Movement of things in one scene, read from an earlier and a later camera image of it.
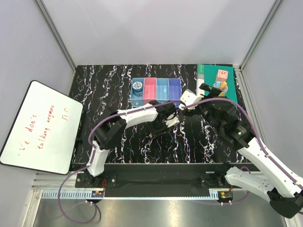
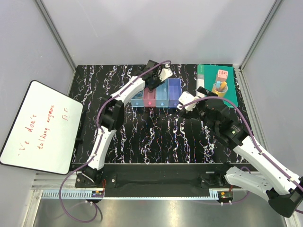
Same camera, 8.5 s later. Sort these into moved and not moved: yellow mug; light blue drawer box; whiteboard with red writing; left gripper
Moved: left gripper
Not moved: yellow mug; whiteboard with red writing; light blue drawer box
